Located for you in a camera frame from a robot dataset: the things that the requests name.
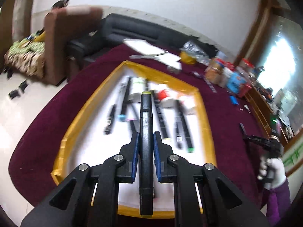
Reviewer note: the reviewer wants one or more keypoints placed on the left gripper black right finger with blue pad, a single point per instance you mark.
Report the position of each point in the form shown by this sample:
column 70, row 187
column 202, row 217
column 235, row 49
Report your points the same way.
column 203, row 195

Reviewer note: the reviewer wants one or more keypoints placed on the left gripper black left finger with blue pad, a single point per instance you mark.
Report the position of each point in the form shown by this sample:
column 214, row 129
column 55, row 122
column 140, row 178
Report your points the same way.
column 88, row 196

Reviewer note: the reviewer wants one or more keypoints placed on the black gel pen clear barrel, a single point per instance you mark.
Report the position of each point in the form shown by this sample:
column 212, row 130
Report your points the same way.
column 110, row 120

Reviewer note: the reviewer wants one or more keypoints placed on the black marker green cap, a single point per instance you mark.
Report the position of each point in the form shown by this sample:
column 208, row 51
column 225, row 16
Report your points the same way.
column 181, row 117

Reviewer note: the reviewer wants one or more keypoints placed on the long black marker olive cap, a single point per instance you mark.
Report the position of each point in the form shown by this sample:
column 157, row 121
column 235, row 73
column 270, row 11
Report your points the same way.
column 146, row 152

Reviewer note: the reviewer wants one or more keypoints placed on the black marker light blue caps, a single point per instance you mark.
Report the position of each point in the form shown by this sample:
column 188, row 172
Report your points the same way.
column 123, row 101

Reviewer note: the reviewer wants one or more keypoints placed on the thin black fineliner pen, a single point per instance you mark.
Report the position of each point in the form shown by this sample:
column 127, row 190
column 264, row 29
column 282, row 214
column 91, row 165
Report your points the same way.
column 126, row 94

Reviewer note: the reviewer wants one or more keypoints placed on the black marker blue cap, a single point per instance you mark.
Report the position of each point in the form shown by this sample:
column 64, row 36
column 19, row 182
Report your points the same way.
column 178, row 136

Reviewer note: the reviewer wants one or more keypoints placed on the black marker yellow cap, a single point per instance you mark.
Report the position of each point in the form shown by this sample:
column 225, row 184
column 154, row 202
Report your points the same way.
column 160, row 116

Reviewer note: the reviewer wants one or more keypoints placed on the black marker pink caps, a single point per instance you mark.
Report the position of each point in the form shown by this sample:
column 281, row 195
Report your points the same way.
column 132, row 117

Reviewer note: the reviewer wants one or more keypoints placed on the purple sleeved forearm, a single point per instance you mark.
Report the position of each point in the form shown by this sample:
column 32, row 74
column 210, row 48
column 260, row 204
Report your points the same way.
column 278, row 203

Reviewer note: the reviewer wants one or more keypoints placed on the white gloved right hand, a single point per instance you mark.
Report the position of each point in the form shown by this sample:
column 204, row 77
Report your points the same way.
column 271, row 172

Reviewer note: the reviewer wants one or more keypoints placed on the wooden side cabinet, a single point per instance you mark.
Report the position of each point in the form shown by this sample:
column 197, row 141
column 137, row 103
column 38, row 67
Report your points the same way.
column 260, row 109

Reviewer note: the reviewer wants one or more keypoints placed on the blue battery pack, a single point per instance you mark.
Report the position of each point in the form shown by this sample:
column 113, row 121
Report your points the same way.
column 234, row 100

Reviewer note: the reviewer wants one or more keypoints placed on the pink cup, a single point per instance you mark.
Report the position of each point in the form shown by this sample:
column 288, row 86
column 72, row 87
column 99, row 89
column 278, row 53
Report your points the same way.
column 243, row 90

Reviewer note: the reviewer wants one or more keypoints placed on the yellow taped cardboard box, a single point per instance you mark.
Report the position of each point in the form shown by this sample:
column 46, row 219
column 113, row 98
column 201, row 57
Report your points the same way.
column 86, row 142

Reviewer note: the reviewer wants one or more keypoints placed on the blue labelled clear jar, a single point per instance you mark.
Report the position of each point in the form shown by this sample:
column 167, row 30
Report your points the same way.
column 236, row 81

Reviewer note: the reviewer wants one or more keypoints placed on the blue patterned pen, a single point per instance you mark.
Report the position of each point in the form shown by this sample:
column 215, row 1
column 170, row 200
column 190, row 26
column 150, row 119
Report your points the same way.
column 197, row 75

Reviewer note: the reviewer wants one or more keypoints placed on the white plastic tub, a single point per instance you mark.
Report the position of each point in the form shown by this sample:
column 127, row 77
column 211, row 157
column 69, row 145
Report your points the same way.
column 226, row 75

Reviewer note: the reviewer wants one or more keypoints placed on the brown jar of sticks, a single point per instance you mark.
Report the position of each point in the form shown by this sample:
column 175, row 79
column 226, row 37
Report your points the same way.
column 214, row 70

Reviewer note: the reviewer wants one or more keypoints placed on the yellow tape roll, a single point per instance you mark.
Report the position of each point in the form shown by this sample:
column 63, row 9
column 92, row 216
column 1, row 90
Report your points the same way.
column 187, row 59

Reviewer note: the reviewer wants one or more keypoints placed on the white power adapter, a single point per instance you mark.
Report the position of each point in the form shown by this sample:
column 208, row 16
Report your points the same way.
column 172, row 69

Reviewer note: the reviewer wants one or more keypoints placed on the patterned blanket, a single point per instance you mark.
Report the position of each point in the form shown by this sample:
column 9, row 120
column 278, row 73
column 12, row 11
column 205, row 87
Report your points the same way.
column 28, row 55

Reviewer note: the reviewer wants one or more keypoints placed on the white papers stack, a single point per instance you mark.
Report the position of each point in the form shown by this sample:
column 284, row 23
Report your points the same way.
column 145, row 50

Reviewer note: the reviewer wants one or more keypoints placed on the black leather sofa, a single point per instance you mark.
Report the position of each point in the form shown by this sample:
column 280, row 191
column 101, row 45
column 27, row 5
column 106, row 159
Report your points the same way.
column 114, row 28

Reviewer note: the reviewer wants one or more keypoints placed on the brown armchair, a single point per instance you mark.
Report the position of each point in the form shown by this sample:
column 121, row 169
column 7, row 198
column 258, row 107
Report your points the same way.
column 61, row 26

